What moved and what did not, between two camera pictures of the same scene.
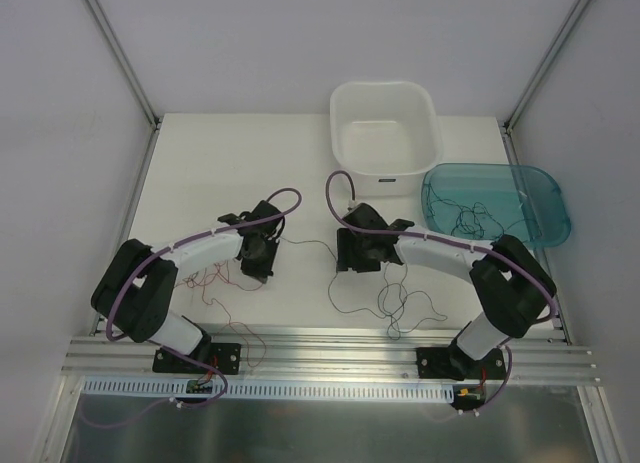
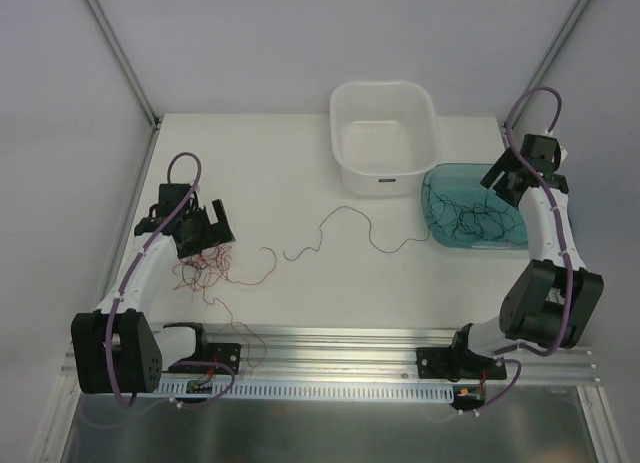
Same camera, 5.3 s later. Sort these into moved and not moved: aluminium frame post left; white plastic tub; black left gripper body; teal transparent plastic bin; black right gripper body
Moved: black right gripper body; black left gripper body
Not moved: white plastic tub; teal transparent plastic bin; aluminium frame post left
